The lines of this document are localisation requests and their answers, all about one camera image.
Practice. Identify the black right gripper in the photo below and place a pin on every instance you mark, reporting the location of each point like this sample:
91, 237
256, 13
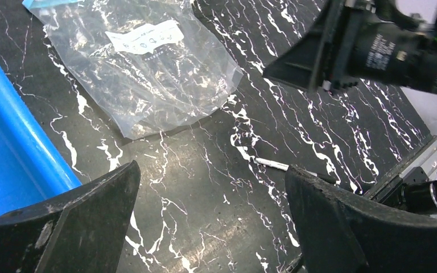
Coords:
390, 48

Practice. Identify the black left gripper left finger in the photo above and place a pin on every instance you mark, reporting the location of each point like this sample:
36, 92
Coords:
82, 230

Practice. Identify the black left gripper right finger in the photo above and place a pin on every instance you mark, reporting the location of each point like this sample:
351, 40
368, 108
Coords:
340, 231

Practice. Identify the clear zip top bag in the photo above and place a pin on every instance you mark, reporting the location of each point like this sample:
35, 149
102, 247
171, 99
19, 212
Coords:
152, 66

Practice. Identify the blue plastic bin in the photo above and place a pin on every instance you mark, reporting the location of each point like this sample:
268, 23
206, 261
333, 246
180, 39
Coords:
31, 168

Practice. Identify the aluminium frame rail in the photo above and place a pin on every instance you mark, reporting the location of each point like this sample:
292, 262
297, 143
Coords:
424, 156

